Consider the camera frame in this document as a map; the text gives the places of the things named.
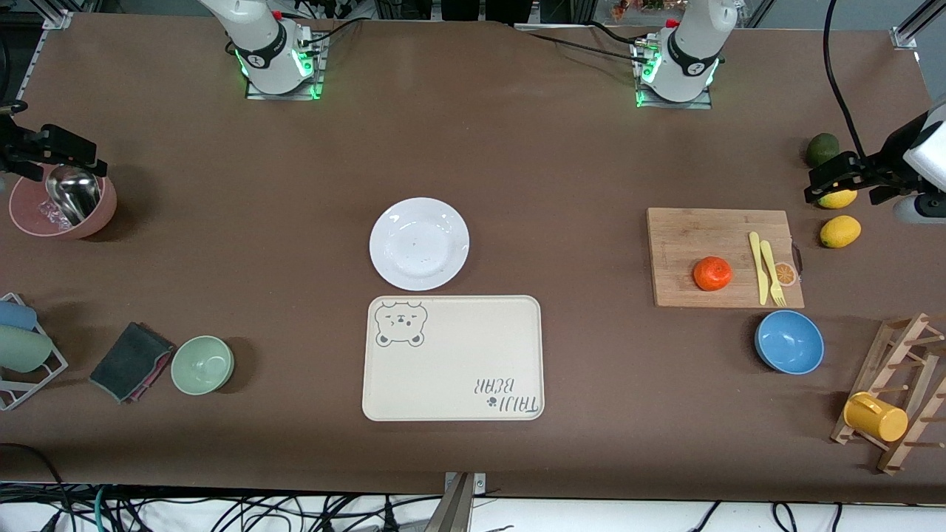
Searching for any orange mandarin fruit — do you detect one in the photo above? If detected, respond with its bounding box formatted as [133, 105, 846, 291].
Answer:
[693, 256, 734, 292]

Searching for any white round plate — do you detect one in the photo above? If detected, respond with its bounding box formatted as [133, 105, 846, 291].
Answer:
[369, 197, 471, 292]

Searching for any dark green avocado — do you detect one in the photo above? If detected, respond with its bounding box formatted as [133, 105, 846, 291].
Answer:
[805, 132, 841, 168]

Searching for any pink bowl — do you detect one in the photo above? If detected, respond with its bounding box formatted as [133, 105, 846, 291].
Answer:
[8, 164, 118, 240]

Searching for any metal scoop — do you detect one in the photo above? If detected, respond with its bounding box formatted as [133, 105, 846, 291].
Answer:
[44, 164, 103, 226]

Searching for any yellow plastic fork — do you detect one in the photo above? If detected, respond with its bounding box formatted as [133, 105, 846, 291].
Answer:
[760, 240, 787, 307]

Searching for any yellow plastic knife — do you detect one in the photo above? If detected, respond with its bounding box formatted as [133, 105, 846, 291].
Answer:
[749, 231, 770, 306]

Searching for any light blue cup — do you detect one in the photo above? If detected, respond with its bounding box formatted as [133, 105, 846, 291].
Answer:
[0, 300, 38, 331]

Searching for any bamboo cutting board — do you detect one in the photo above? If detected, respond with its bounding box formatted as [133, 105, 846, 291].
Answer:
[647, 207, 806, 310]

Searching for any blue bowl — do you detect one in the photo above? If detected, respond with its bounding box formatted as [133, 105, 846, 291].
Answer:
[754, 310, 826, 376]

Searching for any pale green cup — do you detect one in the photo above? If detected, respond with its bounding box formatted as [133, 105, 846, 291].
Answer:
[0, 325, 54, 374]

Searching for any wooden mug rack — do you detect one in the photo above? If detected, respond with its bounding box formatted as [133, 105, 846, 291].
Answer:
[830, 312, 946, 475]

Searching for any dark grey cloth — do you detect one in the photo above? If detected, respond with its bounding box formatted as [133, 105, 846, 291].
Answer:
[89, 321, 177, 403]

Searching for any yellow mug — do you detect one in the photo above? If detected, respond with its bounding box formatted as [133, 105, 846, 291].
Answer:
[843, 392, 909, 443]

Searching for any pink cloth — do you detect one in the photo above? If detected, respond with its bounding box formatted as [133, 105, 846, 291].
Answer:
[122, 344, 177, 404]

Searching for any pale green bowl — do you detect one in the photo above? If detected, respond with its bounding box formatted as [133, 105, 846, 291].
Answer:
[170, 335, 236, 396]

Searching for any cream bear print tray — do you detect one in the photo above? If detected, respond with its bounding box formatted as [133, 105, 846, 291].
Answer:
[361, 295, 545, 423]

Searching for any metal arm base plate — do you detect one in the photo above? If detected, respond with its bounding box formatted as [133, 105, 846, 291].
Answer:
[634, 41, 714, 111]
[245, 30, 327, 101]

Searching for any white wire cup rack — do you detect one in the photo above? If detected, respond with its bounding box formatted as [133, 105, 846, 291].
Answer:
[0, 292, 69, 412]

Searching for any black left arm base cable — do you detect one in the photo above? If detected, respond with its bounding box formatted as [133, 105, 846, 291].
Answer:
[517, 22, 644, 64]

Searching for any black arm base cable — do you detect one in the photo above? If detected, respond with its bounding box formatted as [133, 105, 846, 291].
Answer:
[296, 16, 367, 56]
[517, 22, 644, 64]

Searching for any black right arm base cable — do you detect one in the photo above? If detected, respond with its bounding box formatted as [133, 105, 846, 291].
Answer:
[296, 16, 367, 56]

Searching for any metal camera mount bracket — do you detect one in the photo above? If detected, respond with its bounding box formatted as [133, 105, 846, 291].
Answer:
[431, 471, 489, 532]

